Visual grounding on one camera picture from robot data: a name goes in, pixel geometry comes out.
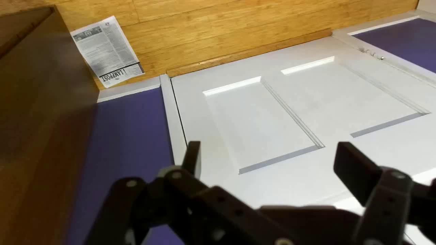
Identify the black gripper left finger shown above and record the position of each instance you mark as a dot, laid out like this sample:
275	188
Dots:
191	209

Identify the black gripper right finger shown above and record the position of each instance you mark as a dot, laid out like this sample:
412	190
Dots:
386	195

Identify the white panelled door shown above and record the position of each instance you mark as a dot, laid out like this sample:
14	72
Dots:
273	123

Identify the brown wooden cabinet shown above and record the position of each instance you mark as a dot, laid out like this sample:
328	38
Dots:
41	136

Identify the printed paper sheet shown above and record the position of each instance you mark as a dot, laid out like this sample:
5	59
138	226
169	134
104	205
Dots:
106	52

